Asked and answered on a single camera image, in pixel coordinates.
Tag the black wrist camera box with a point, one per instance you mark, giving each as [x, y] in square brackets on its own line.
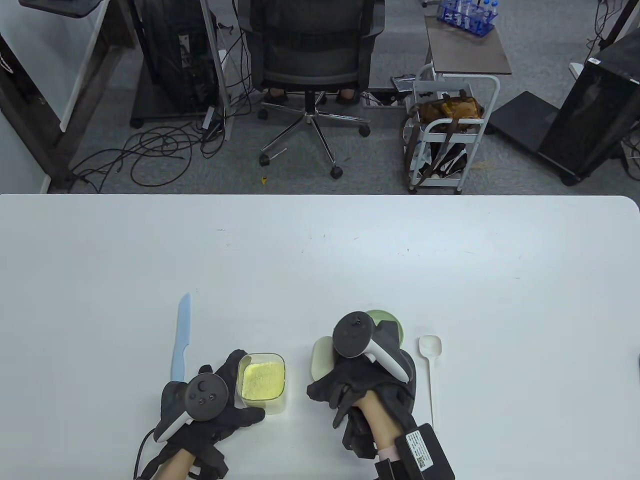
[420, 450]

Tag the pale green container lid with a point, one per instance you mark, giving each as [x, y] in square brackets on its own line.
[321, 357]

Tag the brown leather bag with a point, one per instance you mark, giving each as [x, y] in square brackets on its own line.
[452, 107]

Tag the black flat platform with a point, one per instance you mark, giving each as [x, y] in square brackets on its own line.
[525, 117]

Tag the dark wooden desk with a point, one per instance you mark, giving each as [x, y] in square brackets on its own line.
[85, 105]

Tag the green round dish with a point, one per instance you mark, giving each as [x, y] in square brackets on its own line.
[395, 325]

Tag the light blue plastic knife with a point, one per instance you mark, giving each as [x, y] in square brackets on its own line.
[181, 340]

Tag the black white controller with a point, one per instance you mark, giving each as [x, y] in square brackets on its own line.
[352, 335]
[205, 395]

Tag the white rolling cart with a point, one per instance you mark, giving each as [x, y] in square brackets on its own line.
[445, 183]

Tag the grey power strip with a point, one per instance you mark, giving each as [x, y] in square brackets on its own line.
[209, 119]

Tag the white metal desk leg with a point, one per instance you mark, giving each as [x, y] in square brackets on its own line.
[214, 60]

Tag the black white left controller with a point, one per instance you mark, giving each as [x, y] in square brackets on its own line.
[205, 395]

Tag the person's left forearm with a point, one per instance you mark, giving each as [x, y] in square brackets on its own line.
[175, 465]

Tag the clear chicken bouillon container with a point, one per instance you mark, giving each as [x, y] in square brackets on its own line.
[262, 380]

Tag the person's right hand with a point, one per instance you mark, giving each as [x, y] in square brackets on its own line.
[350, 375]

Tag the black office chair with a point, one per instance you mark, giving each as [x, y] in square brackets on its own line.
[310, 40]

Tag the black white right controller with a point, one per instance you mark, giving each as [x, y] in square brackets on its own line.
[352, 335]

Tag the person's left hand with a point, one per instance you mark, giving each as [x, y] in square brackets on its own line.
[235, 417]

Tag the black computer tower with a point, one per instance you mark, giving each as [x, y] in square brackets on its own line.
[585, 120]
[170, 50]

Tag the white coffee spoon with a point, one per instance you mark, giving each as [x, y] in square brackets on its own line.
[430, 346]

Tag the person's right forearm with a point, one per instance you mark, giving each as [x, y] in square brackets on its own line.
[377, 420]

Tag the blue test tube rack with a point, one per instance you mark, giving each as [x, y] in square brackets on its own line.
[467, 20]

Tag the brown top side table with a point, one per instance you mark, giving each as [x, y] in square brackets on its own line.
[465, 50]

